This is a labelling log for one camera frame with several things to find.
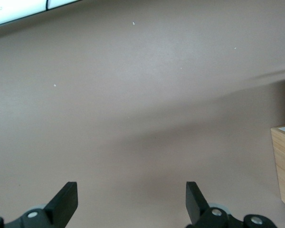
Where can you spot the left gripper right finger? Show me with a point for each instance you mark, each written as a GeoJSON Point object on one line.
{"type": "Point", "coordinates": [194, 202]}

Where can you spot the brown table cover sheet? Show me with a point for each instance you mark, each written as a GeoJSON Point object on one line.
{"type": "Point", "coordinates": [133, 95]}

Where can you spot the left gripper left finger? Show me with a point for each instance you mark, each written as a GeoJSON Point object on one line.
{"type": "Point", "coordinates": [64, 202]}

